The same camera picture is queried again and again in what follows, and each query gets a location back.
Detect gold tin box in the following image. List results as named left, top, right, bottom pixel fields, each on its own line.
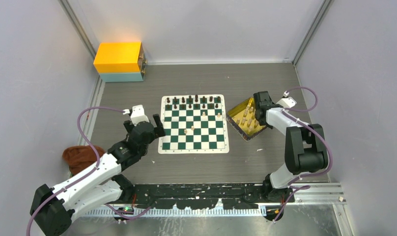
left=227, top=97, right=267, bottom=142

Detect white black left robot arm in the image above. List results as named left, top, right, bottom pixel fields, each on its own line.
left=26, top=109, right=165, bottom=236

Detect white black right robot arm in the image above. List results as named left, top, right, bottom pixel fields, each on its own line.
left=253, top=91, right=333, bottom=202

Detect green white chess board mat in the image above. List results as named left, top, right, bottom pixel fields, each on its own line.
left=158, top=94, right=229, bottom=154

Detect light blue box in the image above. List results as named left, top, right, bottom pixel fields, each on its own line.
left=99, top=62, right=147, bottom=83

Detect brown cloth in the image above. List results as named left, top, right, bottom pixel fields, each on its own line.
left=62, top=146, right=97, bottom=176

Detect yellow box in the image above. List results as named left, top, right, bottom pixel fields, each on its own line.
left=93, top=42, right=145, bottom=73

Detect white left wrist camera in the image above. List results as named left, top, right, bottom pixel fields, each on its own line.
left=123, top=105, right=150, bottom=126

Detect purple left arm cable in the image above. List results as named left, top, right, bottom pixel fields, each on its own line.
left=25, top=106, right=152, bottom=236

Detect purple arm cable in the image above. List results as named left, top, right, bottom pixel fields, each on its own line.
left=25, top=106, right=152, bottom=236
left=272, top=87, right=334, bottom=223

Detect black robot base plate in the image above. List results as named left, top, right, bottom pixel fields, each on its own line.
left=112, top=183, right=292, bottom=210

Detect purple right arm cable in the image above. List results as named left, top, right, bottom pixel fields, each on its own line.
left=272, top=87, right=334, bottom=223

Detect aluminium frame rail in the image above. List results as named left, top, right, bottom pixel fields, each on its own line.
left=81, top=182, right=346, bottom=221

